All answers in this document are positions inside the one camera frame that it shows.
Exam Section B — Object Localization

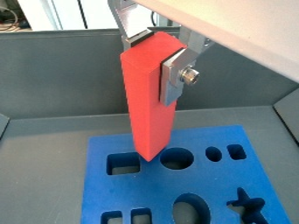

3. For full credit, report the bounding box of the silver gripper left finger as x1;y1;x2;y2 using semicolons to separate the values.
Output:
107;0;154;50

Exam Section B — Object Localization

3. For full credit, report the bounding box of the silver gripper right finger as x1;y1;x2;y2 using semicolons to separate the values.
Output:
160;26;215;106

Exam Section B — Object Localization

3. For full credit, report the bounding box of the red rectangular block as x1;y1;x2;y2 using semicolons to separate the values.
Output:
120;31;184;161

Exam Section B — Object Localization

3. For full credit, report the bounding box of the blue foam shape board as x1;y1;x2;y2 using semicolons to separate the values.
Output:
80;125;291;224

